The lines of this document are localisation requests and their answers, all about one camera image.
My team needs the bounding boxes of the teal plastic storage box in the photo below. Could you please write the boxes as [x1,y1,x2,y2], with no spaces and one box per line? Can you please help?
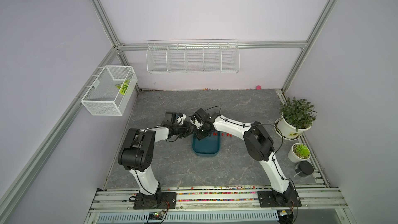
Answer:
[192,131,221,157]

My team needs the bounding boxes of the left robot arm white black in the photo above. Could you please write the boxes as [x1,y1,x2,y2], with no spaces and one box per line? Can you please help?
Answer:
[117,122,192,197]

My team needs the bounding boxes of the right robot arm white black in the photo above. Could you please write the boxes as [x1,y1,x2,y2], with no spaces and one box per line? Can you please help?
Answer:
[191,108,294,202]

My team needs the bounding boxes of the green leaf toy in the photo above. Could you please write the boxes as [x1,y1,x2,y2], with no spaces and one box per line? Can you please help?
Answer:
[116,79,131,95]

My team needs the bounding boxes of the white ventilation grille strip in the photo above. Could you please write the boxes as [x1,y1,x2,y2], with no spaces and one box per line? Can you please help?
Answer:
[96,210,279,224]

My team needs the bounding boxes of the large potted green plant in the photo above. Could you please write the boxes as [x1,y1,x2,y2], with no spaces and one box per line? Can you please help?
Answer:
[276,97,317,140]

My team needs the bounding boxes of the small potted succulent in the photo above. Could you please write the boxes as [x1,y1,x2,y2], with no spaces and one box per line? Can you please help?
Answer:
[288,143,311,163]

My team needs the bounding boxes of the black cylinder weight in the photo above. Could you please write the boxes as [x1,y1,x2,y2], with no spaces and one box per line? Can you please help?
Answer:
[294,161,315,177]

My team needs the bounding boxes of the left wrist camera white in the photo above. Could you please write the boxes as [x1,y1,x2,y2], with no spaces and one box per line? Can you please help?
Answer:
[162,112,186,126]

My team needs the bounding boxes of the long white wire wall basket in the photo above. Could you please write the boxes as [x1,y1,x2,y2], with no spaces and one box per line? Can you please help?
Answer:
[146,39,240,73]

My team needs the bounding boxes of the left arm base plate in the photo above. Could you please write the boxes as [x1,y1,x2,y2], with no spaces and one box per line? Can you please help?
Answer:
[133,192,177,210]

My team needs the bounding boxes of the white wire cube basket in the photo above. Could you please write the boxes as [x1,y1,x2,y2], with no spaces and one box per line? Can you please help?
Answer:
[81,65,137,116]

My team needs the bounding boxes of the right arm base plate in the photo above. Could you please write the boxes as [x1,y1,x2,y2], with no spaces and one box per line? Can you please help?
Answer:
[257,190,302,208]

